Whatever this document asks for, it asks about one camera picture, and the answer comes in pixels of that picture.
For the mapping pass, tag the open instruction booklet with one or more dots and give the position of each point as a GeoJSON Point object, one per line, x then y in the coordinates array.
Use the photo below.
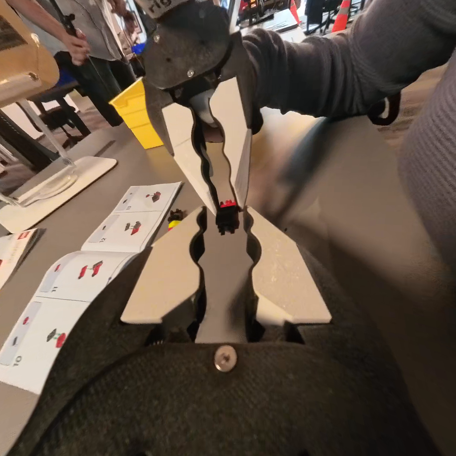
{"type": "Point", "coordinates": [71, 285]}

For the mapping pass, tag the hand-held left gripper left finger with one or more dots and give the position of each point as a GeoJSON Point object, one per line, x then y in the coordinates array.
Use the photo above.
{"type": "Point", "coordinates": [164, 281]}

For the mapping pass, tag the orange traffic cone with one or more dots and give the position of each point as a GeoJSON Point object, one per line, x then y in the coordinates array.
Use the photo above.
{"type": "Point", "coordinates": [341, 16]}
{"type": "Point", "coordinates": [295, 12]}

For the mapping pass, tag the person's grey sweater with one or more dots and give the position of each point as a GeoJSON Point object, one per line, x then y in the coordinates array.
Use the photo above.
{"type": "Point", "coordinates": [434, 160]}

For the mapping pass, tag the black pole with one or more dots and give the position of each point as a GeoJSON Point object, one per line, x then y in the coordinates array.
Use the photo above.
{"type": "Point", "coordinates": [64, 17]}

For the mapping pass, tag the small red black lego block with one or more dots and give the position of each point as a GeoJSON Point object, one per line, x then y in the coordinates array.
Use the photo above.
{"type": "Point", "coordinates": [227, 217]}

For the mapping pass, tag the long black yellow red lego strip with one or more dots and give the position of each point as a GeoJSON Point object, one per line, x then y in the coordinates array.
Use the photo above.
{"type": "Point", "coordinates": [174, 222]}

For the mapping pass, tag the yellow plastic bin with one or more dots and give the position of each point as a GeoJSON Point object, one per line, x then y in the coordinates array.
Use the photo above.
{"type": "Point", "coordinates": [139, 114]}

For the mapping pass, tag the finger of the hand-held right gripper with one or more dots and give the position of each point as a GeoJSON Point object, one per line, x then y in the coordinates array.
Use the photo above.
{"type": "Point", "coordinates": [181, 135]}
{"type": "Point", "coordinates": [235, 135]}

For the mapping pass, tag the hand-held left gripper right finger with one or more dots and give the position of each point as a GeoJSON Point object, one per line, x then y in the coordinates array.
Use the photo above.
{"type": "Point", "coordinates": [288, 281]}

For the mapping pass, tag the closed instruction booklet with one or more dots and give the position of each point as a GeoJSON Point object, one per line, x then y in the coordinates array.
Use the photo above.
{"type": "Point", "coordinates": [14, 253]}

